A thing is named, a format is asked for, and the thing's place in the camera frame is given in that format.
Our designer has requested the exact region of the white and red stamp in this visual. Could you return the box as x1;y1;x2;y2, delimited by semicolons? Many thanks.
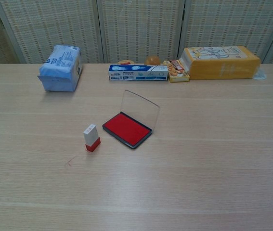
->
82;123;102;153

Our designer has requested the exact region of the red ink pad clear lid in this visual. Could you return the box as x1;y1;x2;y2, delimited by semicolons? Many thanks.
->
102;90;161;150

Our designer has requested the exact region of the blue white toothpaste box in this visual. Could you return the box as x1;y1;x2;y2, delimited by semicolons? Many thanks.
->
108;64;169;82

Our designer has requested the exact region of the round orange bread bun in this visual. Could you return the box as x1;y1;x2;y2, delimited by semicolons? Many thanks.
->
144;55;161;65

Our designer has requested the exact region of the yellow snack box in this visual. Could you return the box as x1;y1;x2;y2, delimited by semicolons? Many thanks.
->
163;59;191;83

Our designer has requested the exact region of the woven folding screen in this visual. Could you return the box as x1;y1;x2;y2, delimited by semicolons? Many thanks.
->
0;0;273;65

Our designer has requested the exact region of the blue tissue pack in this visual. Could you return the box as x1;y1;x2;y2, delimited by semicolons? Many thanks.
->
37;45;83;92

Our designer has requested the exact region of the yellow cartoon tissue pack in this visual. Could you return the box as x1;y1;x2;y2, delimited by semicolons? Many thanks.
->
179;45;261;80

